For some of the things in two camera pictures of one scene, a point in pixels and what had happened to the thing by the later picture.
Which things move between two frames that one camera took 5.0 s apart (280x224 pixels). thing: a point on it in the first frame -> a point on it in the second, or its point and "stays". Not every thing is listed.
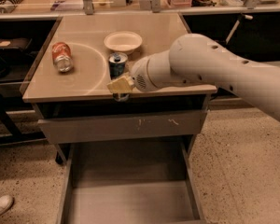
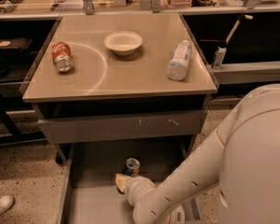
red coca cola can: x=63 y=56 stays
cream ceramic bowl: x=122 y=41 stays
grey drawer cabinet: x=131 y=161 stays
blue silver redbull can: x=117 y=63 -> x=132 y=166
